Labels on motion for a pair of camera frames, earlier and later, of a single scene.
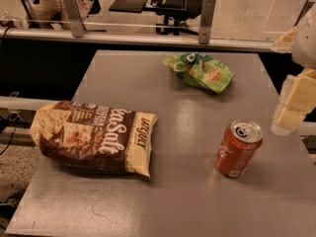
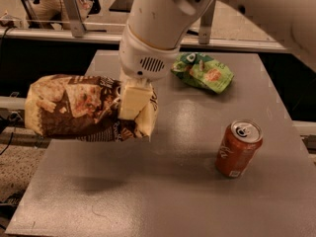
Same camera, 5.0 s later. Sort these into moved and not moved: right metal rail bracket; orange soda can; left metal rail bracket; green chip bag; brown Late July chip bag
Moved: brown Late July chip bag
Not moved: orange soda can; green chip bag; right metal rail bracket; left metal rail bracket
